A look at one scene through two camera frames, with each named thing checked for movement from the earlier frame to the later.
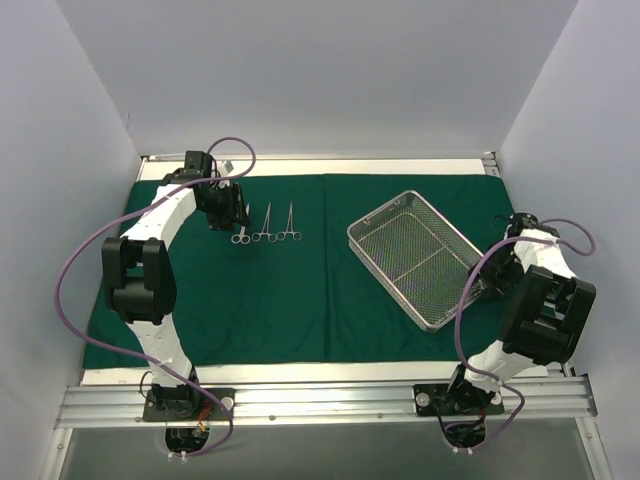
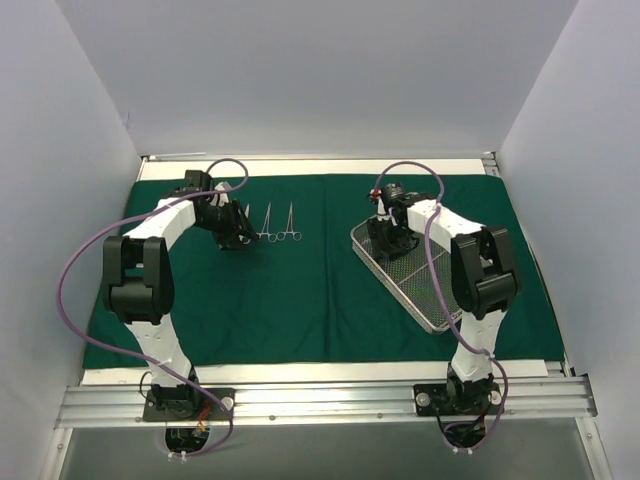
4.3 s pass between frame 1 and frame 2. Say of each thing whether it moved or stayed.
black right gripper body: moved
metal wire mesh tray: stayed
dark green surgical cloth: stayed
